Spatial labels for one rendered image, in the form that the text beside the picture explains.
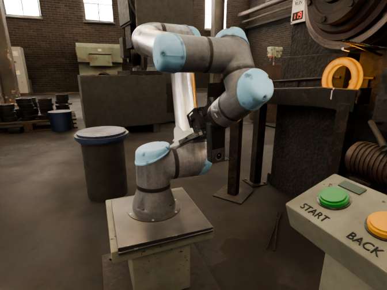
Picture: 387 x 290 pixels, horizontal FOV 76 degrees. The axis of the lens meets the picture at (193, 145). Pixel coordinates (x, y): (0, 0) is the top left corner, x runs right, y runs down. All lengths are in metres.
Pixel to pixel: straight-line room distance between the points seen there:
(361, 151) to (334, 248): 0.71
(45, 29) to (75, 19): 1.08
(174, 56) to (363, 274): 0.44
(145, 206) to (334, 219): 0.59
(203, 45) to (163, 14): 3.10
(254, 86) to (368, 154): 0.64
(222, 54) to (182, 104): 0.35
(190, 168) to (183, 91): 0.26
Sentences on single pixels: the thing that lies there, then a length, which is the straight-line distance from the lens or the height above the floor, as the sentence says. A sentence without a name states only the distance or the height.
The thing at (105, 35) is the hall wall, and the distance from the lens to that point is 10.94.
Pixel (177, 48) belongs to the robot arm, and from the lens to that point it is 0.51.
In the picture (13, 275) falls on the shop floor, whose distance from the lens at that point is 1.34.
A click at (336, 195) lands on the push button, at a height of 0.61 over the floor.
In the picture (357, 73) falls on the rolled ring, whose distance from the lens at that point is 1.29.
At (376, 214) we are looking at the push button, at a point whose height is 0.61.
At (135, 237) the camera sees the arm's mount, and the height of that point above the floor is 0.32.
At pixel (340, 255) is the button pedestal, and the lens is 0.40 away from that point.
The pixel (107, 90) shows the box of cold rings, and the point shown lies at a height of 0.58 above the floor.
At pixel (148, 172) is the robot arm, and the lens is 0.81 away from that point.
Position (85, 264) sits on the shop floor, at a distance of 1.25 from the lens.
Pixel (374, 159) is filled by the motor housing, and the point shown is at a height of 0.50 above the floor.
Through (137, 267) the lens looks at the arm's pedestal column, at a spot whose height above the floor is 0.17.
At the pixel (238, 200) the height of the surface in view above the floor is 0.01.
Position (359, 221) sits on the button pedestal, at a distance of 0.40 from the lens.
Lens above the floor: 0.78
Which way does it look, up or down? 16 degrees down
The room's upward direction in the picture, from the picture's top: straight up
